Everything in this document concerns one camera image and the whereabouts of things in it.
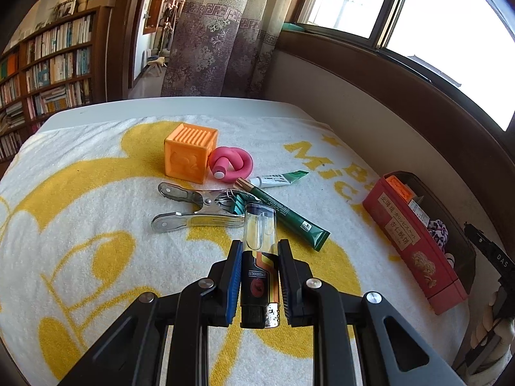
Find window frame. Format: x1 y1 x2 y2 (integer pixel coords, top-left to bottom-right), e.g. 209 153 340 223
295 0 515 131

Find wooden bookshelf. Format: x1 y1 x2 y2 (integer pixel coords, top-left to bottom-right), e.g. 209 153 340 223
0 6 111 161

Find small white green tube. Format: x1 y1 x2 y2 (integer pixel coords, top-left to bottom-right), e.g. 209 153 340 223
249 170 310 189

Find metal spring clip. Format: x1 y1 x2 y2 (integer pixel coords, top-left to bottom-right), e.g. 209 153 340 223
151 182 262 234

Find pink knotted foam curler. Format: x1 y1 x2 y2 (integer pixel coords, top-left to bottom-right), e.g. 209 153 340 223
207 147 255 183

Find purple patterned curtain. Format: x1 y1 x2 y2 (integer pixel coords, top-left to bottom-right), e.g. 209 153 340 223
161 0 318 99

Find dark green tube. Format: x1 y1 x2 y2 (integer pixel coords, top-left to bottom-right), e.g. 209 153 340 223
233 178 331 253

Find orange ribbed cube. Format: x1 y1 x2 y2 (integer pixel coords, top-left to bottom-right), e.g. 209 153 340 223
164 123 219 188

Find rows of books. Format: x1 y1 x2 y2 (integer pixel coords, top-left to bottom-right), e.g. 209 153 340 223
0 16 93 157

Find white labelled packet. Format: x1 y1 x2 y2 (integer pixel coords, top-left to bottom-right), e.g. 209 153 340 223
406 199 429 226

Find red tin container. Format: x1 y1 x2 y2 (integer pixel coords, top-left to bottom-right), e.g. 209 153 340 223
362 171 477 316

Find black lighter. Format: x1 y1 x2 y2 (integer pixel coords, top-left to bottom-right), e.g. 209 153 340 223
240 203 282 329

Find orange cat relief block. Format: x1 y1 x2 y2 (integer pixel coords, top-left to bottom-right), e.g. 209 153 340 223
388 175 415 204

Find person's right hand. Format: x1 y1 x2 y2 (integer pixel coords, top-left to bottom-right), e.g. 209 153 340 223
471 293 513 371

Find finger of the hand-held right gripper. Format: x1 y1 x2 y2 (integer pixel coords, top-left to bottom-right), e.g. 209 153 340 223
463 222 493 251

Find leopard print scrunchie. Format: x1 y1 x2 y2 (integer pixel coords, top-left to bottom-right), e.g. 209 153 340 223
426 219 450 250

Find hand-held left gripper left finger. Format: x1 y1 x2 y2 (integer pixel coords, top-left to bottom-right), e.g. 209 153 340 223
58 239 244 386

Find coat rack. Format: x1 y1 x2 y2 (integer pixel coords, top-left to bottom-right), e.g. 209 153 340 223
161 0 178 55

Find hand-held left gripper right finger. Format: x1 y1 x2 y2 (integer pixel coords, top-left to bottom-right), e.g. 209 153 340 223
277 239 469 386

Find white yellow printed towel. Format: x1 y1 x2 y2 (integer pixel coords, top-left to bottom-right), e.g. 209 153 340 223
0 115 471 386

